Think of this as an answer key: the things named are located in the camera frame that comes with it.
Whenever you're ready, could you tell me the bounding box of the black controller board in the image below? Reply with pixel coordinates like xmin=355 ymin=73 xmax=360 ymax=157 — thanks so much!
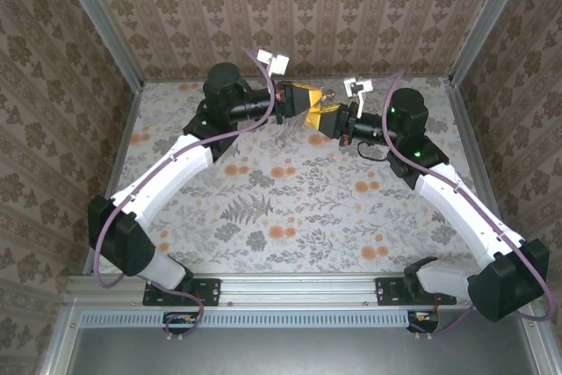
xmin=162 ymin=311 xmax=199 ymax=335
xmin=406 ymin=309 xmax=441 ymax=334

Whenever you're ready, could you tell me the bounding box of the grey metal sheet panel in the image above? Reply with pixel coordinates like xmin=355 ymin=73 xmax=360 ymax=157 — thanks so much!
xmin=65 ymin=308 xmax=545 ymax=375

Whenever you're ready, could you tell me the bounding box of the aluminium side rail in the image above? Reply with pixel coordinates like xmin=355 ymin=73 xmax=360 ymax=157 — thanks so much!
xmin=83 ymin=80 xmax=146 ymax=279
xmin=442 ymin=78 xmax=539 ymax=288

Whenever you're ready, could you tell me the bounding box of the aluminium frame post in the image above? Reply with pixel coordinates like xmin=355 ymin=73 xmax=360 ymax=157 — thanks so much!
xmin=50 ymin=0 xmax=146 ymax=91
xmin=446 ymin=0 xmax=536 ymax=89

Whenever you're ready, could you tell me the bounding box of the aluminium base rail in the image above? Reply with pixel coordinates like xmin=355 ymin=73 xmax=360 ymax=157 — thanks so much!
xmin=63 ymin=272 xmax=539 ymax=308

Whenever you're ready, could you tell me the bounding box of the grey slotted cable duct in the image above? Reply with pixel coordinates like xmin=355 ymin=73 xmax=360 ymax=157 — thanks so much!
xmin=80 ymin=309 xmax=412 ymax=328

